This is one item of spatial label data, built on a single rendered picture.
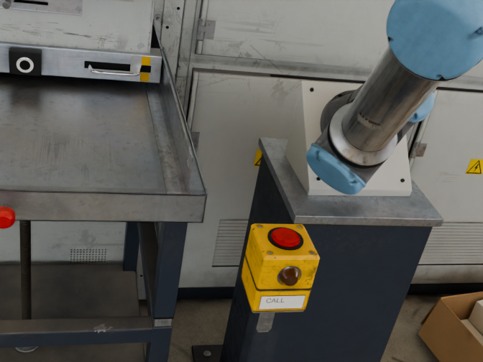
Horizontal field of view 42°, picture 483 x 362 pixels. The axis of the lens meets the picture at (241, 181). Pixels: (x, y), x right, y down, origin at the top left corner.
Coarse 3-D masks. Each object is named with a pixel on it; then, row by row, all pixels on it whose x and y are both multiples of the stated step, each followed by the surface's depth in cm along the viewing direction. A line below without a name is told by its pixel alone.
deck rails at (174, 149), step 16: (160, 48) 137; (160, 80) 135; (160, 96) 131; (160, 112) 125; (176, 112) 113; (160, 128) 119; (176, 128) 113; (160, 144) 113; (176, 144) 112; (160, 160) 108; (176, 160) 109; (192, 160) 98; (176, 176) 105; (176, 192) 101
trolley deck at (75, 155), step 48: (0, 96) 120; (48, 96) 124; (96, 96) 127; (144, 96) 131; (0, 144) 105; (48, 144) 108; (96, 144) 110; (144, 144) 113; (192, 144) 115; (0, 192) 94; (48, 192) 96; (96, 192) 97; (144, 192) 100; (192, 192) 102
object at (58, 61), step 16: (0, 48) 122; (32, 48) 124; (48, 48) 124; (64, 48) 125; (80, 48) 127; (0, 64) 124; (48, 64) 126; (64, 64) 127; (80, 64) 128; (96, 64) 128; (112, 64) 129; (128, 64) 130; (160, 64) 131; (128, 80) 132
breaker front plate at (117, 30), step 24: (0, 0) 119; (48, 0) 121; (72, 0) 121; (96, 0) 123; (144, 0) 125; (0, 24) 121; (24, 24) 122; (48, 24) 123; (72, 24) 124; (96, 24) 125; (120, 24) 126; (144, 24) 127; (96, 48) 128; (120, 48) 129; (144, 48) 130
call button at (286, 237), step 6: (282, 228) 86; (276, 234) 85; (282, 234) 85; (288, 234) 85; (294, 234) 86; (276, 240) 84; (282, 240) 84; (288, 240) 84; (294, 240) 84; (288, 246) 84
